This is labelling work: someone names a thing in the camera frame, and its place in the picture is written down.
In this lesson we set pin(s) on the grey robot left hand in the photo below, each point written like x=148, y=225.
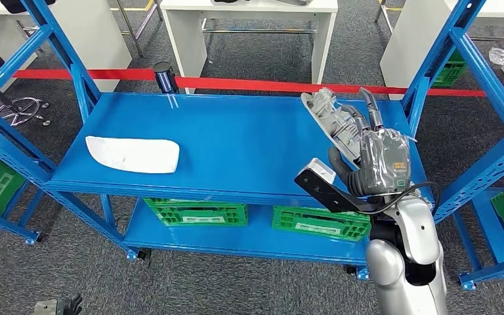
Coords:
x=70, y=306

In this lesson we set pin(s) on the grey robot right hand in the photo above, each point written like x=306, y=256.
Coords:
x=384, y=161

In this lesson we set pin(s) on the silver plastic wheel hubcap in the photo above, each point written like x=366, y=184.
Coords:
x=334, y=121

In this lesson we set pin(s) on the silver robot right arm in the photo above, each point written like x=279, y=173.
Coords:
x=413, y=226

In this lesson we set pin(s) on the blue metal shelf rack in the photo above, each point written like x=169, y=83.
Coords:
x=4, y=221
x=491, y=235
x=234, y=139

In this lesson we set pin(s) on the white plastic cover part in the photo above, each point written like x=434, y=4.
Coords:
x=134, y=154

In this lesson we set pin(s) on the white desk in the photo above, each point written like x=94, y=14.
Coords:
x=95, y=43
x=187, y=43
x=402, y=52

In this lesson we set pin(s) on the red barrier belt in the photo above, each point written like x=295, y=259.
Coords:
x=256, y=84

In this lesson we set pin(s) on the crumpled clear plastic bottle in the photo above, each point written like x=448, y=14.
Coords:
x=497, y=56

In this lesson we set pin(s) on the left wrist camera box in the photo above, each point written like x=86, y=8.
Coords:
x=45, y=308

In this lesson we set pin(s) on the black barrier post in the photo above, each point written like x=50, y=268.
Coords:
x=165, y=80

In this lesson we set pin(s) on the chrome tube frame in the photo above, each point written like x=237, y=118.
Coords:
x=129, y=30

